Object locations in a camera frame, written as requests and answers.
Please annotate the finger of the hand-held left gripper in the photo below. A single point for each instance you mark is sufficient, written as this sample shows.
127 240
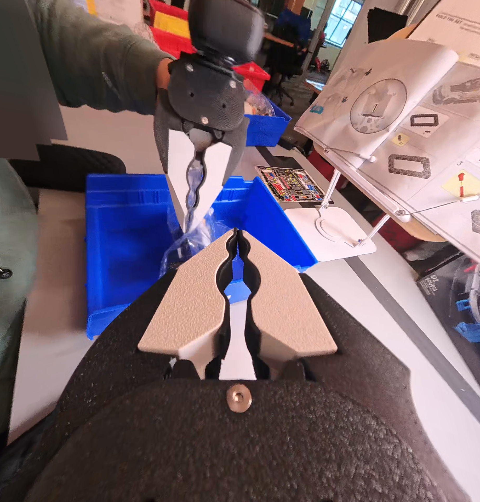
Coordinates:
179 164
216 168

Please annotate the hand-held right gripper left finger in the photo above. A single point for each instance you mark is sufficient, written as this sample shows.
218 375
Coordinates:
185 313

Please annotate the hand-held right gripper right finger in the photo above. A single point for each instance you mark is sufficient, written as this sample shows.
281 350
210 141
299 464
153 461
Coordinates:
295 313

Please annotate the blue plastic bin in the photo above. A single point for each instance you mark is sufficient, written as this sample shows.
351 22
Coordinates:
267 127
126 235

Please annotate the small clear plastic bag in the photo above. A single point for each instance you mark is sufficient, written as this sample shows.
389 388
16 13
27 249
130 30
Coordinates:
193 239

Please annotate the holographic sticker sheet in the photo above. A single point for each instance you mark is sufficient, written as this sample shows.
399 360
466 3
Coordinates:
291 184

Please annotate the lego instruction booklet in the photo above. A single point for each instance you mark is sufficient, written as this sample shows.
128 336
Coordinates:
381 78

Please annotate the person's left forearm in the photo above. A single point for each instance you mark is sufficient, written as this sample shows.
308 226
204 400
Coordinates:
99 59

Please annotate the pile of clear lego bags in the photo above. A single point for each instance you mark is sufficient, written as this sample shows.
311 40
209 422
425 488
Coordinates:
257 102

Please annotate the lego set box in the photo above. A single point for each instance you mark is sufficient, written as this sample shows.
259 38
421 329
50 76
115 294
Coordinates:
451 298

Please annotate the person's left hand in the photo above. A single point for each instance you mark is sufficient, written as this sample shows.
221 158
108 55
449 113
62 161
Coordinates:
163 74

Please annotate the red plastic bin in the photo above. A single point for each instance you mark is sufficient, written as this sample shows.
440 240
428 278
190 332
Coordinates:
165 39

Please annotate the yellow plastic bin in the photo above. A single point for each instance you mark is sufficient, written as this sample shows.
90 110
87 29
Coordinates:
171 24

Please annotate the white book stand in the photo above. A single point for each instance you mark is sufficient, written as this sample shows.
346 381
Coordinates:
334 231

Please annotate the black mesh armrest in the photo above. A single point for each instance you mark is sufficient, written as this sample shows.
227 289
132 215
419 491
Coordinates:
67 164

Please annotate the person's green sweatshirt torso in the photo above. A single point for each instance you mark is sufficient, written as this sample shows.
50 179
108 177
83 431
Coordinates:
8 313

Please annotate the printed instruction sheet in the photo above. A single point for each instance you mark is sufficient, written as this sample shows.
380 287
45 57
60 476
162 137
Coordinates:
459 23

